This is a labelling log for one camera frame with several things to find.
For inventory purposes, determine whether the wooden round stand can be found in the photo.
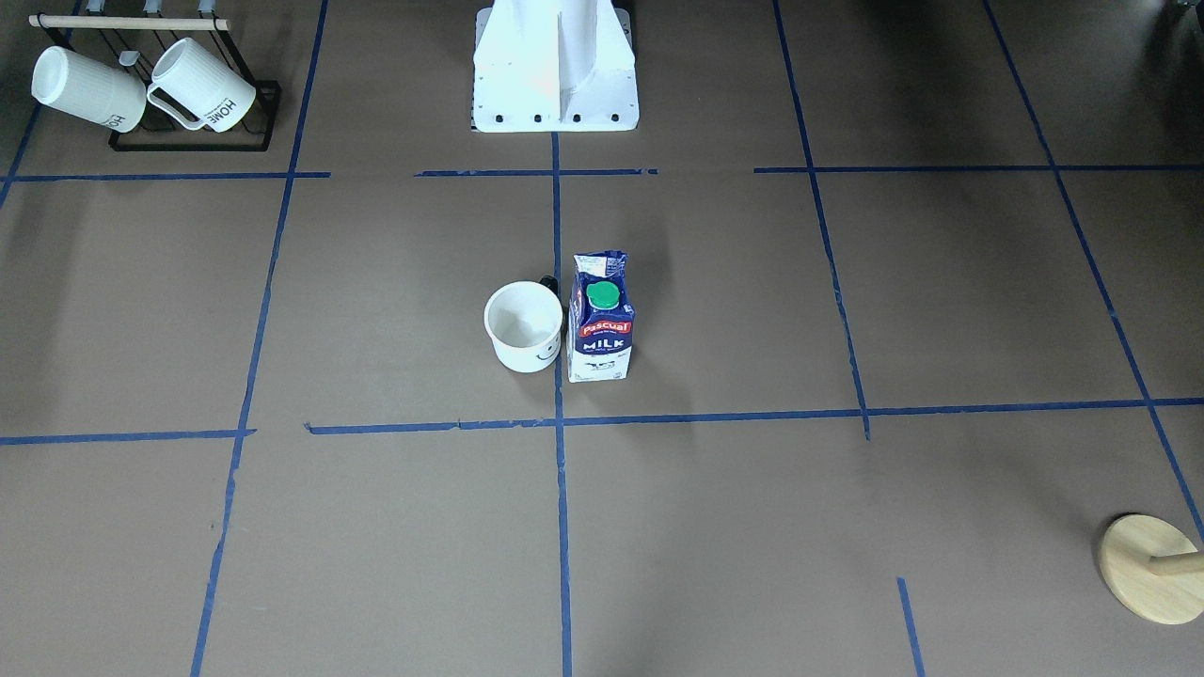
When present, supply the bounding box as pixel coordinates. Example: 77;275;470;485
1096;513;1203;625

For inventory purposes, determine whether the black wire mug rack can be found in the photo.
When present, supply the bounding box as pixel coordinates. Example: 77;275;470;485
26;1;283;151

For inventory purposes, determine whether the white smiley face cup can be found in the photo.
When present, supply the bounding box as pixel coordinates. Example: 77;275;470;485
483;281;563;373

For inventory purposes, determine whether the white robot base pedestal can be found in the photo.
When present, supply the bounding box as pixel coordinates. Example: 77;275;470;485
470;1;641;134

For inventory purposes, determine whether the blue white milk carton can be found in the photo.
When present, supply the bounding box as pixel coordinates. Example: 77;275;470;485
567;251;636;383

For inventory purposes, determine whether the white ribbed HOME mug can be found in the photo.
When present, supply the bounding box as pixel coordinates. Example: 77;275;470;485
146;39;256;133

